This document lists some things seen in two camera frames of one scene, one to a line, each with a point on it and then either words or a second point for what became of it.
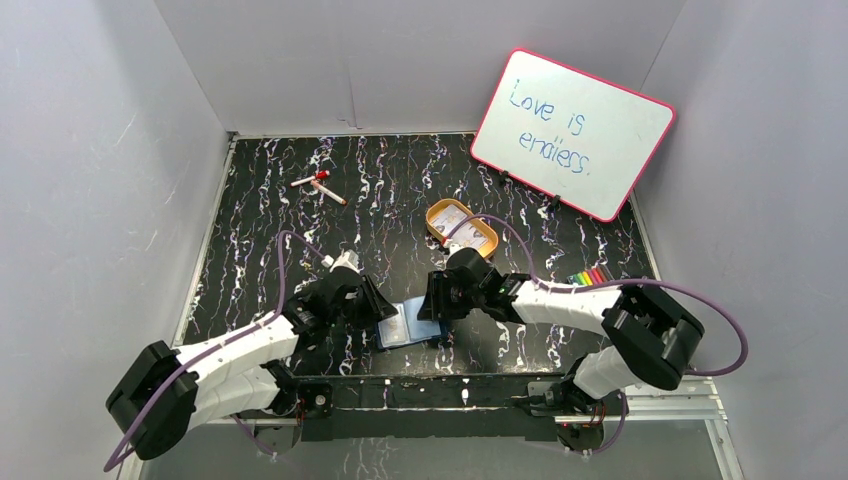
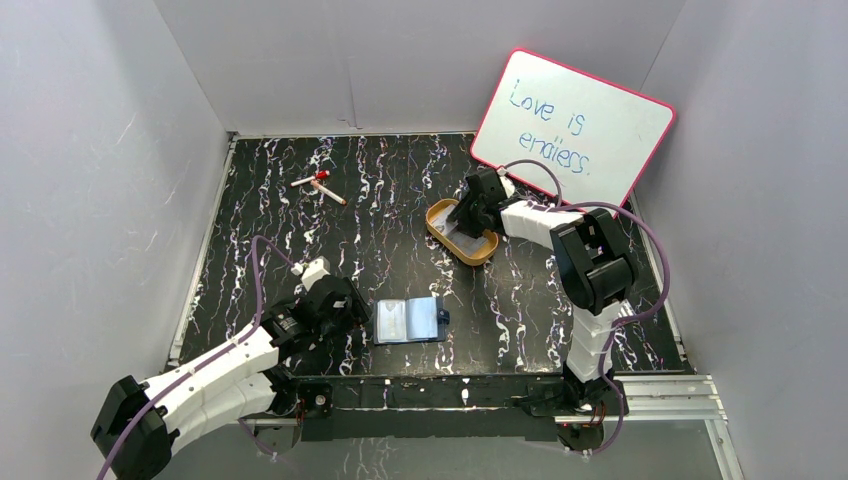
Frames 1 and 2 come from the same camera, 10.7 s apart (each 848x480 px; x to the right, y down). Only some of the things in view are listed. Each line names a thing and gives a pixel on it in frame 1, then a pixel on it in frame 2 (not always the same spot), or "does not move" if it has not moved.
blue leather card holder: (403, 328) does not move
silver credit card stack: (470, 232) does not move
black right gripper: (436, 305) to (460, 213)
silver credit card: (394, 331) does not move
